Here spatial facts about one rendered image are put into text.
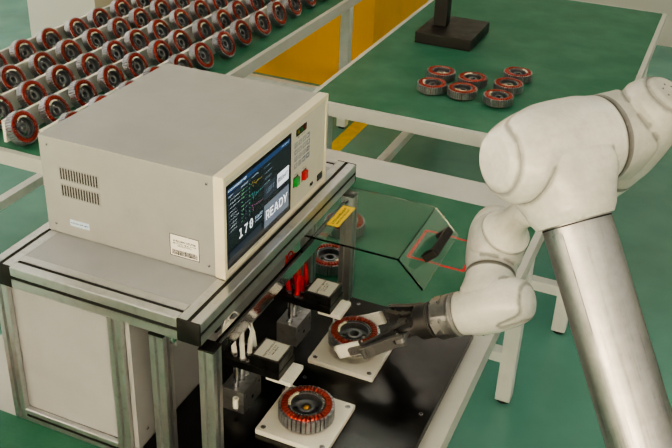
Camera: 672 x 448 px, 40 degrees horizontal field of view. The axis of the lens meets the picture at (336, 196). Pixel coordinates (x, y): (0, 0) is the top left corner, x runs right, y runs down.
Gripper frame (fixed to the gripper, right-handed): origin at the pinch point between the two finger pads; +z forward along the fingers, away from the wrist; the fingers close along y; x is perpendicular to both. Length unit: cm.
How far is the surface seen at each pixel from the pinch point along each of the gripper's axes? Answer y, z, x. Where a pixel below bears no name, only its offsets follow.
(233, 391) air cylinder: 27.8, 12.6, -7.4
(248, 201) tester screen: 23.6, -9.3, -42.3
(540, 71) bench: -205, 6, 4
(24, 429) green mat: 48, 47, -19
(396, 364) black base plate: -0.6, -6.0, 9.2
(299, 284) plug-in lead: 2.7, 5.1, -15.8
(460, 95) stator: -158, 22, -8
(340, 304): -1.2, 0.6, -7.4
